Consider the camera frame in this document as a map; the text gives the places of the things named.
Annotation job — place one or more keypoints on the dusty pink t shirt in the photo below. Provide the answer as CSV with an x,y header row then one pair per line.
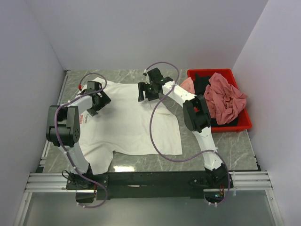
x,y
224,101

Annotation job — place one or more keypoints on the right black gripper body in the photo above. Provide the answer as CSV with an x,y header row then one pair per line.
x,y
150,93

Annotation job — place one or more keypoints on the black base beam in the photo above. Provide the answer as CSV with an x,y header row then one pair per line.
x,y
116,185

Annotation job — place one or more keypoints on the light pink t shirt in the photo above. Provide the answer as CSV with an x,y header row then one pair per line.
x,y
188,85

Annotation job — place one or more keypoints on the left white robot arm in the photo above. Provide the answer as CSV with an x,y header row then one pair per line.
x,y
63,125

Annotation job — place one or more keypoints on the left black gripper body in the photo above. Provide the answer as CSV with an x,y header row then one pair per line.
x,y
103,101

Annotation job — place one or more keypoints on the black t shirt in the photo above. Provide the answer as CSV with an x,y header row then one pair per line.
x,y
200,84

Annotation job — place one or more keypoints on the red plastic bin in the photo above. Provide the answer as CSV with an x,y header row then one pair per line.
x,y
244,121

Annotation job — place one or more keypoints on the white t shirt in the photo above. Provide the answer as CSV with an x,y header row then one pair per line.
x,y
123,126

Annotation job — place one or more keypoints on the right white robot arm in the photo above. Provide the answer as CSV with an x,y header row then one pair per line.
x,y
196,118

